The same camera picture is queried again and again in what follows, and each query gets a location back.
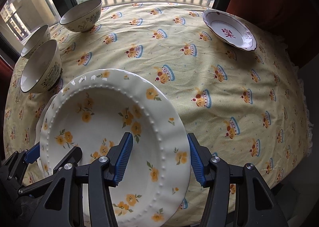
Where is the scalloped yellow flower plate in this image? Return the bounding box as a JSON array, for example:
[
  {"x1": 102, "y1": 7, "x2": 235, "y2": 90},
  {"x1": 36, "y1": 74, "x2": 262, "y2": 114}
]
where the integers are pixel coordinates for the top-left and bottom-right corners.
[{"x1": 35, "y1": 94, "x2": 56, "y2": 177}]

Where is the beaded rim floral plate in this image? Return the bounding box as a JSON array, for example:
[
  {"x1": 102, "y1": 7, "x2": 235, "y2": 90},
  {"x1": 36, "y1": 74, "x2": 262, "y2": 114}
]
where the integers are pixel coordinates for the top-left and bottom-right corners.
[{"x1": 38, "y1": 69, "x2": 191, "y2": 226}]

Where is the green patterned bowl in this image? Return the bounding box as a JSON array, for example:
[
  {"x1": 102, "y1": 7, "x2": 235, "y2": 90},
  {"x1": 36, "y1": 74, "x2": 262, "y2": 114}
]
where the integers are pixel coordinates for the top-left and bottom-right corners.
[
  {"x1": 20, "y1": 39, "x2": 62, "y2": 94},
  {"x1": 59, "y1": 0, "x2": 102, "y2": 32},
  {"x1": 21, "y1": 24, "x2": 51, "y2": 59}
]

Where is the red trimmed white plate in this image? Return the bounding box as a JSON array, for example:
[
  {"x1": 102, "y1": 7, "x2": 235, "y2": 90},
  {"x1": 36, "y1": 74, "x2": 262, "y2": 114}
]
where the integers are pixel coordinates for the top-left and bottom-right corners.
[{"x1": 202, "y1": 10, "x2": 257, "y2": 52}]

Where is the yellow patterned tablecloth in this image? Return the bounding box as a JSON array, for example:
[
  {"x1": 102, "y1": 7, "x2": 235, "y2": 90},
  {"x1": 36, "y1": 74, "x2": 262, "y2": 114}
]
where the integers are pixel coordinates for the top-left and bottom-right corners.
[{"x1": 3, "y1": 2, "x2": 314, "y2": 227}]

